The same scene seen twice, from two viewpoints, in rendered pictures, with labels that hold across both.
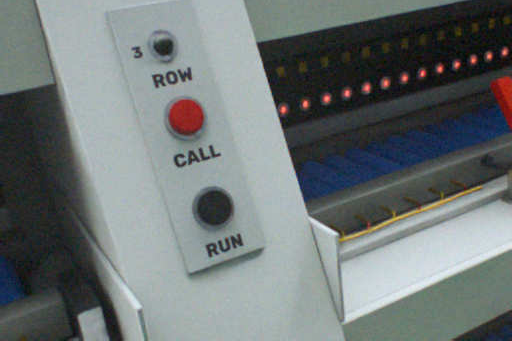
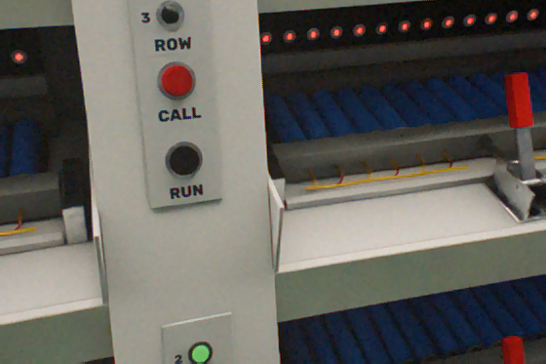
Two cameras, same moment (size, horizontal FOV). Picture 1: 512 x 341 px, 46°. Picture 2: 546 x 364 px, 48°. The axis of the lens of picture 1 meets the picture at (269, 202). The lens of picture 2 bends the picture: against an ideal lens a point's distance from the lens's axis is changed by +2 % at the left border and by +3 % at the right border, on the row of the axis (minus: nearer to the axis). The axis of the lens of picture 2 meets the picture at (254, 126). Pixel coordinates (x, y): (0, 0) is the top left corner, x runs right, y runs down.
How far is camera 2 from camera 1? 0.10 m
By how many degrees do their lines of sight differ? 13
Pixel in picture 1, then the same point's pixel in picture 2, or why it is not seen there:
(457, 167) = (451, 141)
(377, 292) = (319, 251)
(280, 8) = not seen: outside the picture
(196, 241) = (163, 183)
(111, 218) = (96, 152)
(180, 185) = (159, 136)
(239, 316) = (186, 249)
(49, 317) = (46, 198)
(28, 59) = (54, 3)
